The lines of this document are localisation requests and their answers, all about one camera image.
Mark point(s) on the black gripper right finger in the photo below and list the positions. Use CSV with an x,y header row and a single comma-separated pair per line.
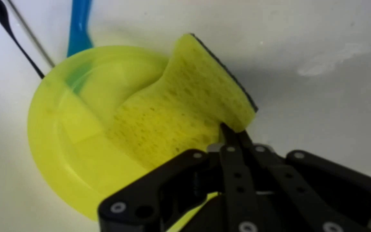
x,y
335,193

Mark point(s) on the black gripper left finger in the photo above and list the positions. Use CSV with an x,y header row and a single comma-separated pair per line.
x,y
151,193

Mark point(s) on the yellow sponge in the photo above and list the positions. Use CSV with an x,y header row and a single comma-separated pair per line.
x,y
185,107

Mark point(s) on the yellow plastic plate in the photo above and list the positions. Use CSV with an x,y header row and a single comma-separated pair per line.
x,y
64,142

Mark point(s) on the white sink basin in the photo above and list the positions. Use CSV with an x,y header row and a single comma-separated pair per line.
x,y
322,42

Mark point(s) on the blue plastic utensil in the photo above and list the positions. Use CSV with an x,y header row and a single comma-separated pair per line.
x,y
78,30

